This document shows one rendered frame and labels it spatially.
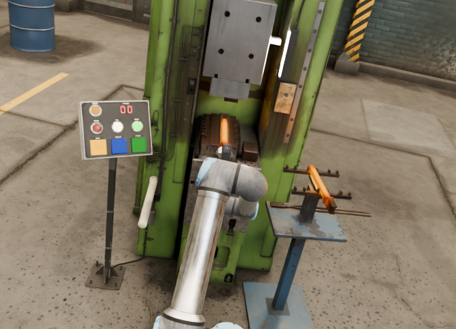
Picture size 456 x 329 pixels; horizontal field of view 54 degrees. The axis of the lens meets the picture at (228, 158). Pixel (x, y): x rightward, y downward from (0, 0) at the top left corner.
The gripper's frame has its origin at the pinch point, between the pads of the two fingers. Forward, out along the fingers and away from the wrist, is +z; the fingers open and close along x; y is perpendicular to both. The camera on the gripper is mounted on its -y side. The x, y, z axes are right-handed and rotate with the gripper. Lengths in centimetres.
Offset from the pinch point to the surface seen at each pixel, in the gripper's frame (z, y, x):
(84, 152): -25, 0, -68
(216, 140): 8.7, 1.5, -4.6
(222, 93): 4.2, -28.9, -5.7
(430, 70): 528, 94, 368
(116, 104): -7, -19, -57
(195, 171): -3.7, 16.3, -13.6
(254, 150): 5.3, 2.3, 17.4
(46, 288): -24, 99, -90
